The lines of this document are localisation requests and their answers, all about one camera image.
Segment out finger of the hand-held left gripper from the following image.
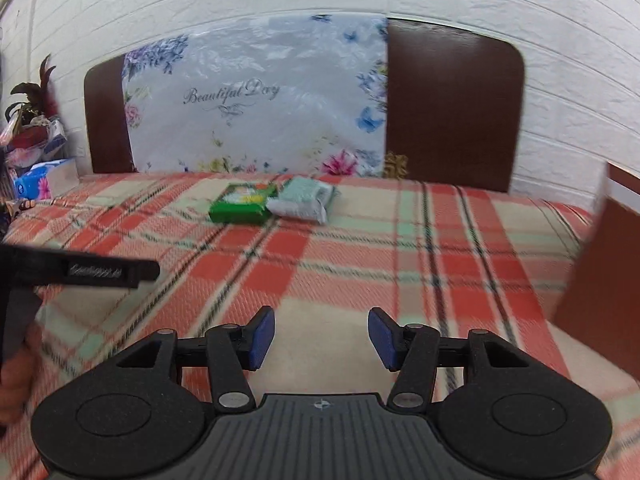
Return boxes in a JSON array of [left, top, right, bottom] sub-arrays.
[[136, 259, 162, 289]]

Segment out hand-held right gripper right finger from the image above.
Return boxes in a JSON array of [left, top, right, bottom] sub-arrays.
[[367, 306, 532, 411]]

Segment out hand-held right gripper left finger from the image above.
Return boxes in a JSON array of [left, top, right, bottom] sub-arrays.
[[115, 306, 277, 411]]

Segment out person's left hand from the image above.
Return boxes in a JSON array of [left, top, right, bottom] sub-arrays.
[[0, 317, 43, 428]]

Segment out red plaid blanket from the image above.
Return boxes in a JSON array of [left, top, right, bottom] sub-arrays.
[[0, 171, 640, 480]]

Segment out blue tissue pack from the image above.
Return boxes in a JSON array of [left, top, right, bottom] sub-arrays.
[[13, 157, 80, 202]]

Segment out wrapped flower bouquet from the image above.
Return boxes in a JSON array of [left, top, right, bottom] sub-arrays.
[[0, 112, 68, 170]]

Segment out white and green packet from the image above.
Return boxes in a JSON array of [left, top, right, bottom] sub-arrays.
[[266, 175, 335, 225]]

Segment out yellow patterned item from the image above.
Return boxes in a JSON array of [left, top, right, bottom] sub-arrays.
[[383, 151, 409, 180]]

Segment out dark red leafy plant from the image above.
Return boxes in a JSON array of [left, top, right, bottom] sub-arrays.
[[4, 53, 60, 123]]

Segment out white floral plastic bag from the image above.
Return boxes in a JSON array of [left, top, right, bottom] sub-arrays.
[[121, 12, 390, 178]]

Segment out brown wooden headboard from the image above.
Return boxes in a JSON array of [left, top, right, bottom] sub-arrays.
[[82, 16, 527, 195]]

